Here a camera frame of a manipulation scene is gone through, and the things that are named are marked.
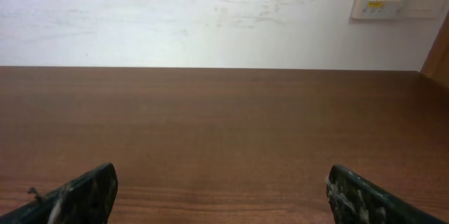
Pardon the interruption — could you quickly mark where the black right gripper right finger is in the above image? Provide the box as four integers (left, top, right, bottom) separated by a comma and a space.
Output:
326, 164, 444, 224

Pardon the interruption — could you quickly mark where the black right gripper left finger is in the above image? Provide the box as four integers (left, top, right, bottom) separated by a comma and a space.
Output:
1, 162, 118, 224

